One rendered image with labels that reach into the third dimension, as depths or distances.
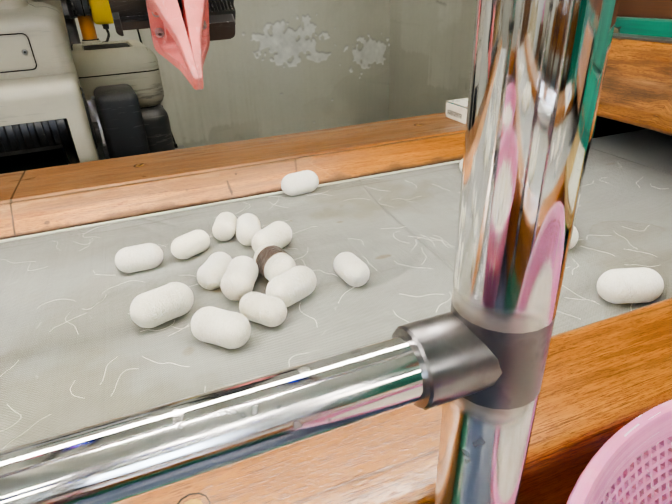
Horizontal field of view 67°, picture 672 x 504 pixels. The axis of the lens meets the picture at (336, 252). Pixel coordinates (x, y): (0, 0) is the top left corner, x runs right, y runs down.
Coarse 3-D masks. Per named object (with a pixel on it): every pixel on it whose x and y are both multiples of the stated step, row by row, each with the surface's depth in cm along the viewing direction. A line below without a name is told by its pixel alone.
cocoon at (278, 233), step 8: (272, 224) 38; (280, 224) 38; (256, 232) 37; (264, 232) 36; (272, 232) 37; (280, 232) 37; (288, 232) 38; (256, 240) 36; (264, 240) 36; (272, 240) 36; (280, 240) 37; (288, 240) 38; (256, 248) 36
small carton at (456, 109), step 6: (450, 102) 61; (456, 102) 60; (462, 102) 60; (450, 108) 61; (456, 108) 60; (462, 108) 59; (450, 114) 61; (456, 114) 60; (462, 114) 59; (456, 120) 60; (462, 120) 59
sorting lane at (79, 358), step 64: (320, 192) 48; (384, 192) 48; (448, 192) 47; (640, 192) 45; (0, 256) 39; (64, 256) 39; (192, 256) 38; (320, 256) 37; (384, 256) 37; (448, 256) 36; (576, 256) 36; (640, 256) 35; (0, 320) 31; (64, 320) 31; (128, 320) 31; (320, 320) 30; (384, 320) 30; (576, 320) 29; (0, 384) 26; (64, 384) 26; (128, 384) 26; (192, 384) 26; (0, 448) 23
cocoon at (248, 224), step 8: (240, 216) 40; (248, 216) 39; (256, 216) 40; (240, 224) 38; (248, 224) 38; (256, 224) 38; (240, 232) 38; (248, 232) 38; (240, 240) 38; (248, 240) 38
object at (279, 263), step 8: (256, 256) 34; (272, 256) 33; (280, 256) 33; (288, 256) 33; (272, 264) 33; (280, 264) 32; (288, 264) 33; (264, 272) 33; (272, 272) 33; (280, 272) 32
